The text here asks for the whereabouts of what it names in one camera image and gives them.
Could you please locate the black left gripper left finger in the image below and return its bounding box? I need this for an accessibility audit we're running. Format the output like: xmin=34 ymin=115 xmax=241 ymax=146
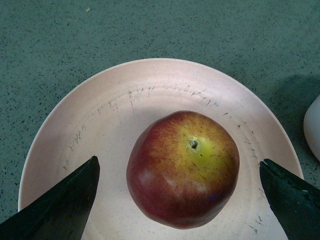
xmin=0 ymin=156 xmax=100 ymax=240

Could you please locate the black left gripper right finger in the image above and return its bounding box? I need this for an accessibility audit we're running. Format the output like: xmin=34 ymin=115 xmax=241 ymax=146
xmin=259 ymin=158 xmax=320 ymax=240

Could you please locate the red yellow apple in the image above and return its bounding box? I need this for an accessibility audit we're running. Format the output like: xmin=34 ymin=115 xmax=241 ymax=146
xmin=126 ymin=111 xmax=240 ymax=229

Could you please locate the pale pink small bowl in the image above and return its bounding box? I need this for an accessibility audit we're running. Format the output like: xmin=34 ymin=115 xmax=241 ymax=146
xmin=303 ymin=95 xmax=320 ymax=161

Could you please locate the pink round plate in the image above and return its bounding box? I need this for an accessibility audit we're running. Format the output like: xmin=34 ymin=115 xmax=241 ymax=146
xmin=18 ymin=58 xmax=303 ymax=240

